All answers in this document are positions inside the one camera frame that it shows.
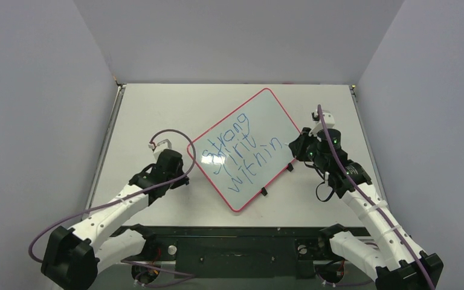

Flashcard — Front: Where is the pink framed whiteboard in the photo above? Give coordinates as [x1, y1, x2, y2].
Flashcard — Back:
[187, 88, 300, 212]

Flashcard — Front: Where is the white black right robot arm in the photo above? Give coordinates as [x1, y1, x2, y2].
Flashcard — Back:
[288, 127, 443, 289]

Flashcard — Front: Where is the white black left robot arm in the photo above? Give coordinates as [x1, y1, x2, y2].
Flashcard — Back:
[40, 149, 189, 289]

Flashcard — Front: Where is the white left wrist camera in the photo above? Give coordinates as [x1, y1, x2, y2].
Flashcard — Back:
[148, 139, 172, 160]

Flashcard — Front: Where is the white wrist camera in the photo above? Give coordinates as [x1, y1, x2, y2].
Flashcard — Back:
[308, 109, 336, 137]
[148, 139, 172, 160]

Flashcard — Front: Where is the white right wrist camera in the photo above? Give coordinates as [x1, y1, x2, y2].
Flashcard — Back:
[308, 109, 336, 137]

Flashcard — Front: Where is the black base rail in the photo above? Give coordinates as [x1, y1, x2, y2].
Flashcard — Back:
[112, 226, 381, 280]

